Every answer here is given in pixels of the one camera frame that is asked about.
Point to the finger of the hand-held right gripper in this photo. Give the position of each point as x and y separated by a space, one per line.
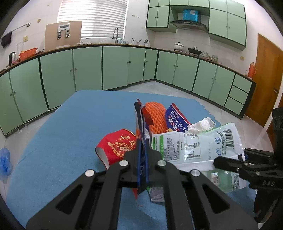
258 156
227 163

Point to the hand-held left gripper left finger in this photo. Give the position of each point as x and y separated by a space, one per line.
130 168

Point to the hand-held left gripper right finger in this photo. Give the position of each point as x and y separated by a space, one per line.
154 170

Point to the large white green packet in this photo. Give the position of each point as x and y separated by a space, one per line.
199 146

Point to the dark blue snack wrapper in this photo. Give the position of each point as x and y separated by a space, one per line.
138 119

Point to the orange foam fruit net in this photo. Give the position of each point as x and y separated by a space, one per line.
154 119

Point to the pale green packet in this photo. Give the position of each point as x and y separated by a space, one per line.
225 182

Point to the red paper cup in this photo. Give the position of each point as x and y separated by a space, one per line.
115 143

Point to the crumpled white tissue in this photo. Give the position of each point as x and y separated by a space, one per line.
202 126

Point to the blue scalloped table mat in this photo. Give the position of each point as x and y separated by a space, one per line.
66 132

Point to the wooden door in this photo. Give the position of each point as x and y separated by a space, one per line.
265 77

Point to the red thermos flask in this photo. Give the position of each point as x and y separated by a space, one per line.
252 70

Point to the glass jar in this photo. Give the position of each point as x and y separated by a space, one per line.
215 58

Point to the green base cabinets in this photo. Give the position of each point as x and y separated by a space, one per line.
88 66

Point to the black wok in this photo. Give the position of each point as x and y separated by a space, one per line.
195 52

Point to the blue plastic bag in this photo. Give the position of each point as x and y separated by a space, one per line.
5 162

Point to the utensil holder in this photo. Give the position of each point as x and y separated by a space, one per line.
136 42

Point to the white cooking pot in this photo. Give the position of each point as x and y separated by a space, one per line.
178 46

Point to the steel kitchen faucet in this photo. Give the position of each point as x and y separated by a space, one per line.
116 36

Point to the black range hood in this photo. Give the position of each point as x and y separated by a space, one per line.
188 24

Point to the wooden board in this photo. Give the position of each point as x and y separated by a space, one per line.
52 42

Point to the white window blind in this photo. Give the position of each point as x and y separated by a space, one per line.
92 20

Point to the blue box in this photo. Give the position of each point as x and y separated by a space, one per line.
190 15

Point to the orange plastic basket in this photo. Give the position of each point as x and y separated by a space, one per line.
27 54

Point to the steel electric kettle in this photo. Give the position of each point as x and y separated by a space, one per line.
12 59

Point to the dark cloth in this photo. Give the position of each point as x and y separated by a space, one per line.
6 39

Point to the green wall cabinets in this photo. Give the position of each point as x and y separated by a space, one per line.
225 24

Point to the metal towel rail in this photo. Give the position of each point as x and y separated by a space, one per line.
21 27

